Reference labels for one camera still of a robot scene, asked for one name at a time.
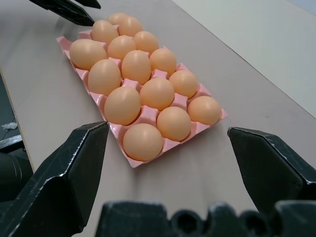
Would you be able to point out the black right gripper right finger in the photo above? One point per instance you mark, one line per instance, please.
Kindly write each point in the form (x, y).
(271, 168)

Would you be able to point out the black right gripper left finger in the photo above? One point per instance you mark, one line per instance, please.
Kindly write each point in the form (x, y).
(54, 187)

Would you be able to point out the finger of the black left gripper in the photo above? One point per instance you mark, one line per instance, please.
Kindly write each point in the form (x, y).
(90, 3)
(69, 11)

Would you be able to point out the brown egg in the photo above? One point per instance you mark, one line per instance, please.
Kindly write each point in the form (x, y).
(146, 42)
(157, 93)
(173, 124)
(122, 106)
(163, 61)
(136, 66)
(205, 110)
(105, 32)
(104, 77)
(130, 26)
(183, 84)
(87, 54)
(121, 47)
(143, 142)
(117, 17)

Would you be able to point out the pink plastic egg tray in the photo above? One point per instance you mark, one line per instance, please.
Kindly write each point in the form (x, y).
(145, 116)

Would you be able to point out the dark rounded object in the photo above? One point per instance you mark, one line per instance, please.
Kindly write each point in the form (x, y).
(12, 170)

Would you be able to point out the black flat bar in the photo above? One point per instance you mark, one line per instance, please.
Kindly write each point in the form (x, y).
(11, 143)

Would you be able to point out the crumpled clear plastic scrap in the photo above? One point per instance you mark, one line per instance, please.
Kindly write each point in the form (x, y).
(9, 126)

